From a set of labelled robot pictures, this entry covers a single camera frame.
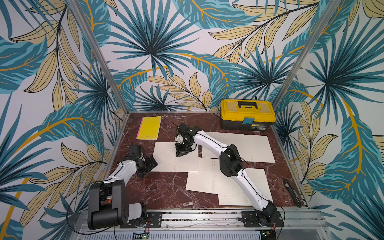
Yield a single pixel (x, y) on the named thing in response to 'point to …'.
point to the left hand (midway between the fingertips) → (153, 168)
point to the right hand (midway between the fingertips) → (177, 154)
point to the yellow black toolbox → (246, 114)
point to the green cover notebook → (164, 154)
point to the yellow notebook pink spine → (149, 128)
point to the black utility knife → (295, 197)
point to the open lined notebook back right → (251, 148)
